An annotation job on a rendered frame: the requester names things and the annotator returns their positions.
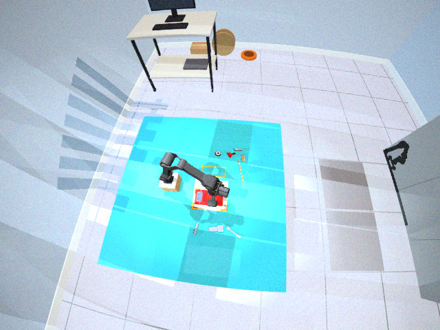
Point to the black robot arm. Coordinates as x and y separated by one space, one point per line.
211 183

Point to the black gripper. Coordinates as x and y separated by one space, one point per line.
211 203

